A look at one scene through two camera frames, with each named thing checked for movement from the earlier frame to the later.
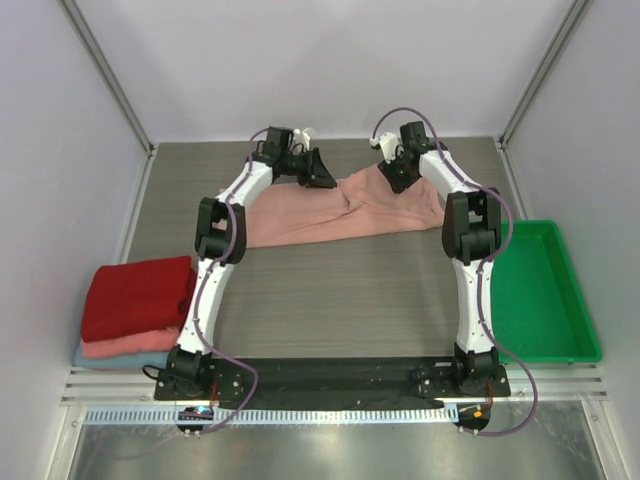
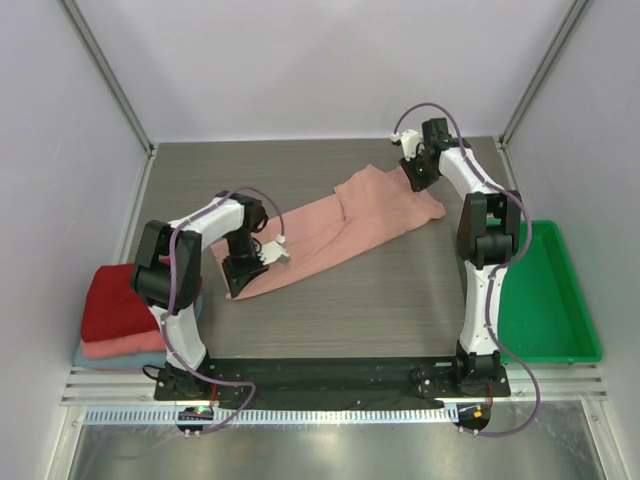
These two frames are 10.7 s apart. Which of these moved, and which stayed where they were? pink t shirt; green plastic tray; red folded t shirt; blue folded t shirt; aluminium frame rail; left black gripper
Moved: left black gripper; pink t shirt
Stayed: aluminium frame rail; blue folded t shirt; red folded t shirt; green plastic tray
